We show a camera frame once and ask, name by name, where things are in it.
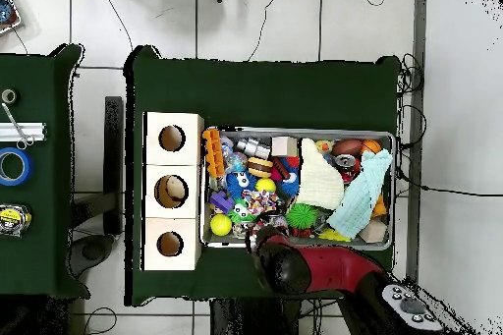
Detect wooden box with three holes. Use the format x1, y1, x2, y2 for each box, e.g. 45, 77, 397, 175
142, 111, 205, 272

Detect clear mesh bin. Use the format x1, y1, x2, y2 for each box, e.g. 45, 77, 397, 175
198, 126, 397, 251

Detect small cluttered tray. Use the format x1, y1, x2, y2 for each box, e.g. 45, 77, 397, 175
0, 0, 23, 35

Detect toy burger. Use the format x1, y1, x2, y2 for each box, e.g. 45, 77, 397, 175
246, 156, 274, 179

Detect yellow ball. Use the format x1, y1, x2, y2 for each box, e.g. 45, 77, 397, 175
254, 177, 277, 195
209, 213, 234, 238

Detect plain wooden block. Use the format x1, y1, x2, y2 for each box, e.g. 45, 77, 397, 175
270, 136, 300, 158

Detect purple toy block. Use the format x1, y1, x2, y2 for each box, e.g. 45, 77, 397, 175
208, 190, 236, 214

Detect cream knitted cloth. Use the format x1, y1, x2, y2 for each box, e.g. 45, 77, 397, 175
296, 137, 346, 211

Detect dark green tablecloth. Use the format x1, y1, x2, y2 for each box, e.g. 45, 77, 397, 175
0, 42, 91, 300
123, 44, 402, 307

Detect silver-topped soda can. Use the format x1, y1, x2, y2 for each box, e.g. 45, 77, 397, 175
333, 152, 362, 185

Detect mint green knitted cloth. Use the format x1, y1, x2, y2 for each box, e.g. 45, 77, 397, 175
326, 148, 394, 240

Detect blue tape roll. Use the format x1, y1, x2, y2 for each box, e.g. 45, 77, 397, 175
0, 146, 35, 188

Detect metal scissors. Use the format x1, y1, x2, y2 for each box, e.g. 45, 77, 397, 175
0, 101, 35, 150

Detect yellow tape measure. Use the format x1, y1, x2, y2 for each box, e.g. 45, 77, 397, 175
0, 202, 33, 239

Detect small grey tape roll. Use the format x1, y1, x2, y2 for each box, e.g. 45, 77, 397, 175
0, 87, 19, 106

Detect black cable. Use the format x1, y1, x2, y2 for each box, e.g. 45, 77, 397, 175
97, 0, 136, 51
247, 0, 286, 62
395, 104, 503, 197
83, 306, 118, 335

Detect aluminium rail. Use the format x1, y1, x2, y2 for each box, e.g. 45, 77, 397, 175
0, 121, 48, 142

